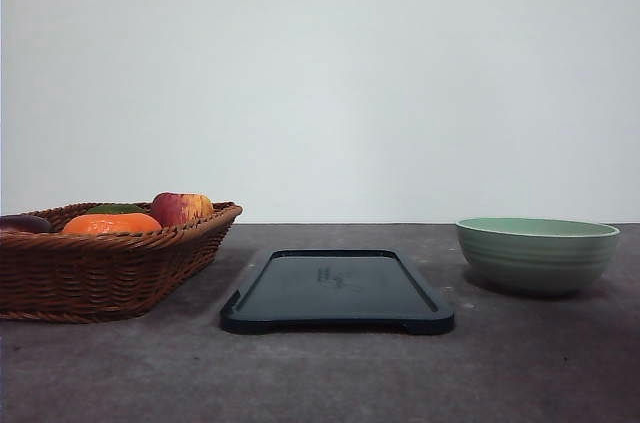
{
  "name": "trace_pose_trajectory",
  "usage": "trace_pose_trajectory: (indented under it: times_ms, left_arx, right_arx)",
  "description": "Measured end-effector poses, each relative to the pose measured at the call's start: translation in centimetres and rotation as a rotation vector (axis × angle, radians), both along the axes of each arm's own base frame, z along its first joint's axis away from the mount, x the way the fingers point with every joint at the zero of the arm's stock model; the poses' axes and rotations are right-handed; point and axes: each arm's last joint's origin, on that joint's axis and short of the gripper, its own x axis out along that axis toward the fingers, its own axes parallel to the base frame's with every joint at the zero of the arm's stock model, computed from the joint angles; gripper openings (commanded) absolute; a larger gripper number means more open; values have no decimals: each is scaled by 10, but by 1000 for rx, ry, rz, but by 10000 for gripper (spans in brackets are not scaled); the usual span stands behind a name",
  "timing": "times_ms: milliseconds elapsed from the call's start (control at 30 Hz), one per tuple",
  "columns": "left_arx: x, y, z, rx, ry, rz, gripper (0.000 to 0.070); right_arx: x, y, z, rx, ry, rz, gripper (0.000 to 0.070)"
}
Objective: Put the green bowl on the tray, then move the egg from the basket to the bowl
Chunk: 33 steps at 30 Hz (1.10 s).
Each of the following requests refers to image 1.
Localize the orange tangerine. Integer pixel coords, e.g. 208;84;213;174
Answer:
63;213;163;234

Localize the dark purple eggplant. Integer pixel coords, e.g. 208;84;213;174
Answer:
0;215;50;233

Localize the light green ceramic bowl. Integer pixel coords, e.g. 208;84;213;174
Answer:
455;217;621;295

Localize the dark blue rectangular tray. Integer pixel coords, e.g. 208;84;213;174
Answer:
221;249;455;334

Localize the brown wicker basket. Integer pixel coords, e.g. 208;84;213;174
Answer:
0;201;242;323

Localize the red yellow apple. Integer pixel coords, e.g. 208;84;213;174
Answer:
151;192;214;226

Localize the dark green avocado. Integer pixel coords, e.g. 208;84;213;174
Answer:
86;204;146;214

